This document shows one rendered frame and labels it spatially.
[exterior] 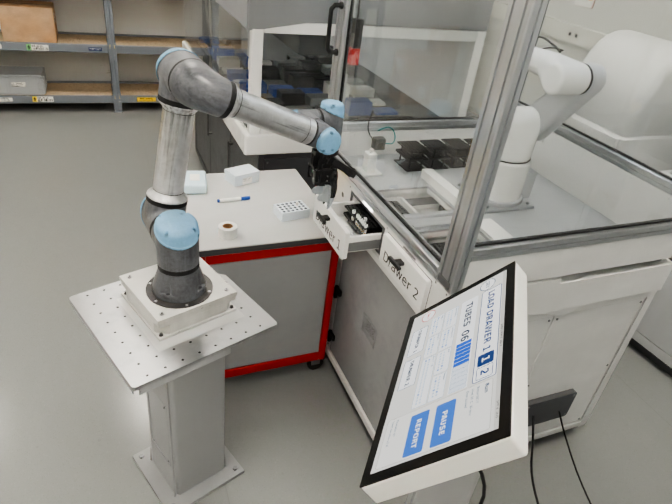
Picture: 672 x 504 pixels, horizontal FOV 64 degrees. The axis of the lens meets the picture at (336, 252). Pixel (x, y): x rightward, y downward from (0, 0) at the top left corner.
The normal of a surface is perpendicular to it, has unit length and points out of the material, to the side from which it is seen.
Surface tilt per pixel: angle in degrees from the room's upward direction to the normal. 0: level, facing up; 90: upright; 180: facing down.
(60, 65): 90
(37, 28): 91
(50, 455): 0
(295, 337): 90
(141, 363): 0
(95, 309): 0
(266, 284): 90
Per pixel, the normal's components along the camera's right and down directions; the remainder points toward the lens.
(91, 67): 0.36, 0.54
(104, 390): 0.11, -0.84
